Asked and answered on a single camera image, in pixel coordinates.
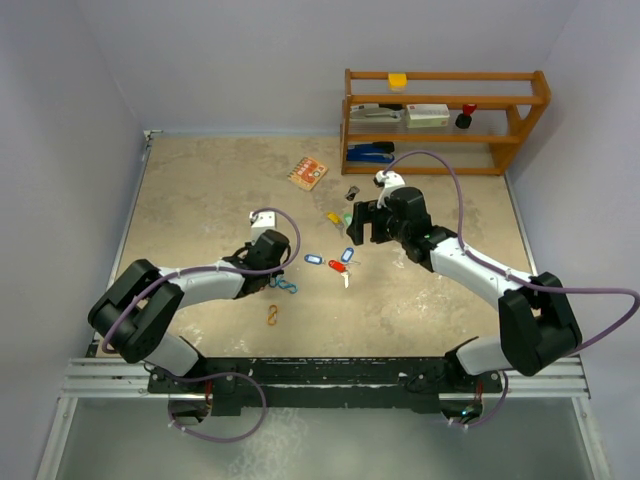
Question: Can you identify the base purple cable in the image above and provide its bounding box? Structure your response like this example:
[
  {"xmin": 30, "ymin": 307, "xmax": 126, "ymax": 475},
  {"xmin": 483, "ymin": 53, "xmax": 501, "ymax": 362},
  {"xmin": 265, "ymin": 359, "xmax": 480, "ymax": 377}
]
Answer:
[
  {"xmin": 167, "ymin": 367, "xmax": 270, "ymax": 443},
  {"xmin": 447, "ymin": 372, "xmax": 511, "ymax": 431}
]

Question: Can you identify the aluminium rail frame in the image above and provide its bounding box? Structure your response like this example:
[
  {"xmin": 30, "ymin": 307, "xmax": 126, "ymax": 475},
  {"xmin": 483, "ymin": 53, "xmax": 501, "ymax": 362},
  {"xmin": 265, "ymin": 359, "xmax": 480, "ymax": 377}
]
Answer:
[{"xmin": 62, "ymin": 357, "xmax": 590, "ymax": 400}]

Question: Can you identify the orange small notebook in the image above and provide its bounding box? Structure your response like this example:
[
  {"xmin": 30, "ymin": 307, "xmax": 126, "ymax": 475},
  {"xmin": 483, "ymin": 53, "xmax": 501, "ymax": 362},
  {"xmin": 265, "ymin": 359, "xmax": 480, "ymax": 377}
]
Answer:
[{"xmin": 287, "ymin": 156, "xmax": 328, "ymax": 191}]

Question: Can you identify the blue black stapler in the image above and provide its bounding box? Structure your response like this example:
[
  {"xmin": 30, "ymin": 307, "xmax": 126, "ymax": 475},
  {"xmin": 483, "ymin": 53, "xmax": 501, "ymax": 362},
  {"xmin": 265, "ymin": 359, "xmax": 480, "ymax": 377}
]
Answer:
[{"xmin": 346, "ymin": 141, "xmax": 395, "ymax": 164}]

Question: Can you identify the grey stapler on shelf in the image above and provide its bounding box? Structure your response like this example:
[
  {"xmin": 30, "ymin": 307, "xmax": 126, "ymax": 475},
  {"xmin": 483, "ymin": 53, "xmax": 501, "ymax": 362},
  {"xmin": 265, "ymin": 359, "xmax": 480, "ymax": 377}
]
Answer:
[{"xmin": 349, "ymin": 103, "xmax": 404, "ymax": 123}]

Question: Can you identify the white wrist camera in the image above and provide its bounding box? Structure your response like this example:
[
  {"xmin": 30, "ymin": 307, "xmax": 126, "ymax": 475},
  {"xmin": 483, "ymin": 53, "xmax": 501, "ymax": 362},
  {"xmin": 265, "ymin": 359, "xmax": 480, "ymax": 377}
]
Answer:
[
  {"xmin": 249, "ymin": 210, "xmax": 277, "ymax": 244},
  {"xmin": 374, "ymin": 170, "xmax": 405, "ymax": 209}
]

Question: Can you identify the orange carabiner lower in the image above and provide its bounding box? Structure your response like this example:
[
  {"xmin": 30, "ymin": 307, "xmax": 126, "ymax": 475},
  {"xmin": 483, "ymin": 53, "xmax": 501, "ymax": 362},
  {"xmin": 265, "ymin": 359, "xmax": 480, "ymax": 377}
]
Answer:
[{"xmin": 266, "ymin": 304, "xmax": 278, "ymax": 326}]

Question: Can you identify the yellow lid container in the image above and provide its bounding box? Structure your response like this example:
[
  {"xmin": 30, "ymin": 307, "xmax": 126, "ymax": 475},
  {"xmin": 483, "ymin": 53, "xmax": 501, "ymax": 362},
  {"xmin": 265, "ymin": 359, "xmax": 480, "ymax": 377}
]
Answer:
[{"xmin": 387, "ymin": 72, "xmax": 408, "ymax": 93}]

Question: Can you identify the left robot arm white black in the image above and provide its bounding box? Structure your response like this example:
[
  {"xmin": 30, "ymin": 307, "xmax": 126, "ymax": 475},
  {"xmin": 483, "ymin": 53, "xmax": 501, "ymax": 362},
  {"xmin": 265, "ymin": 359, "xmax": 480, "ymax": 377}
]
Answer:
[{"xmin": 88, "ymin": 229, "xmax": 291, "ymax": 392}]

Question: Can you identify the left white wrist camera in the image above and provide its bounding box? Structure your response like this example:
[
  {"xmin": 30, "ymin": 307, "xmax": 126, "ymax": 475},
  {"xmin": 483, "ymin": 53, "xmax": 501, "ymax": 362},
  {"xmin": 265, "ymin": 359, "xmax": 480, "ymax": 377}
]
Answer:
[{"xmin": 249, "ymin": 210, "xmax": 277, "ymax": 244}]

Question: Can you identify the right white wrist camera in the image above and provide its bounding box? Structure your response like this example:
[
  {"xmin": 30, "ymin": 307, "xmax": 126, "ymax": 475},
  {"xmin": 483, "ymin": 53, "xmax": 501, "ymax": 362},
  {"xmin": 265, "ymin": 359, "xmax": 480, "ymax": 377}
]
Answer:
[{"xmin": 374, "ymin": 170, "xmax": 405, "ymax": 209}]

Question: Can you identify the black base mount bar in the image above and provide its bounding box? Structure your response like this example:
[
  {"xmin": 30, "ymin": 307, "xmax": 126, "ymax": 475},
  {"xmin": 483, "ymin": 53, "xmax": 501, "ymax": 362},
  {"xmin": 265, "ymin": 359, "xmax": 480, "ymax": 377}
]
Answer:
[{"xmin": 149, "ymin": 354, "xmax": 503, "ymax": 416}]

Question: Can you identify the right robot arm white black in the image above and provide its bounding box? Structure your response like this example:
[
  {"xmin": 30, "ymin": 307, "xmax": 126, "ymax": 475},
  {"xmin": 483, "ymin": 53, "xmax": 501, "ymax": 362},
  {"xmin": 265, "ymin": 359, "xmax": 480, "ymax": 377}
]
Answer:
[{"xmin": 347, "ymin": 187, "xmax": 582, "ymax": 391}]

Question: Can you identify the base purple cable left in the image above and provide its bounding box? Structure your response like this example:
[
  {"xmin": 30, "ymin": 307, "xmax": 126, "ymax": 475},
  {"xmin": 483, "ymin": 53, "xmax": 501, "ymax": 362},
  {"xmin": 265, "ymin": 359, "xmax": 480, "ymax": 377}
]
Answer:
[{"xmin": 167, "ymin": 367, "xmax": 270, "ymax": 443}]

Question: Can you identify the yellow tag key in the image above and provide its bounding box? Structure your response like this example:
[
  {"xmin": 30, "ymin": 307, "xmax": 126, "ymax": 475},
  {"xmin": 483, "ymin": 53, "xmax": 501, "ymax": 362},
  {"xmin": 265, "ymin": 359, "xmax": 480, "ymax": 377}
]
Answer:
[{"xmin": 326, "ymin": 212, "xmax": 345, "ymax": 237}]

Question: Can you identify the red black stamp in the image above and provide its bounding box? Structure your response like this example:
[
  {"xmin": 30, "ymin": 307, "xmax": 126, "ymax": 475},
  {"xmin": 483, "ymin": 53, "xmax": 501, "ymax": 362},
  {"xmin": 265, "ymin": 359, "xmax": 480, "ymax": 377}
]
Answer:
[{"xmin": 455, "ymin": 104, "xmax": 477, "ymax": 130}]

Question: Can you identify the wooden shelf rack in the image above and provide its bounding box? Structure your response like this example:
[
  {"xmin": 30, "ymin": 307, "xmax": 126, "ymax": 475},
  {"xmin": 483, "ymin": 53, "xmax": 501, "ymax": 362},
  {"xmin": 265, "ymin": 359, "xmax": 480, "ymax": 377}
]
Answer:
[{"xmin": 340, "ymin": 69, "xmax": 552, "ymax": 176}]

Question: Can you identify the red tag key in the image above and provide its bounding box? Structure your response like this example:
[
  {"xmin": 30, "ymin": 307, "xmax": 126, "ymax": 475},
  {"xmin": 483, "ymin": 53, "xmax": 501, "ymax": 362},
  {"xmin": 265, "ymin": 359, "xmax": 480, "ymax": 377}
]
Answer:
[{"xmin": 328, "ymin": 260, "xmax": 351, "ymax": 288}]

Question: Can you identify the blue tag key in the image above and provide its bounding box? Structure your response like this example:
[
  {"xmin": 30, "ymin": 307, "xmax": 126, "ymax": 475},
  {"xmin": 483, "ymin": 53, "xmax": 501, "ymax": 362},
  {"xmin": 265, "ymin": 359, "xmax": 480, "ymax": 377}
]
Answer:
[
  {"xmin": 340, "ymin": 247, "xmax": 359, "ymax": 265},
  {"xmin": 304, "ymin": 254, "xmax": 325, "ymax": 265}
]

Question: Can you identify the white red box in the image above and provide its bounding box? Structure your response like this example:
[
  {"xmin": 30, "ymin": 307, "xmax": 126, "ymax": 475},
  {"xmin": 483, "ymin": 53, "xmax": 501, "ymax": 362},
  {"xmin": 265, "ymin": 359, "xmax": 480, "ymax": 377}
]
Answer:
[{"xmin": 405, "ymin": 104, "xmax": 450, "ymax": 128}]

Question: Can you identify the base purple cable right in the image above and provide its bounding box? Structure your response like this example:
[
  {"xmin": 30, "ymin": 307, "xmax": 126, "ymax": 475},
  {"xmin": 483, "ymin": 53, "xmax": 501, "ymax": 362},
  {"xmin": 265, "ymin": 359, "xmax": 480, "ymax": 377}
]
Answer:
[{"xmin": 447, "ymin": 372, "xmax": 511, "ymax": 431}]

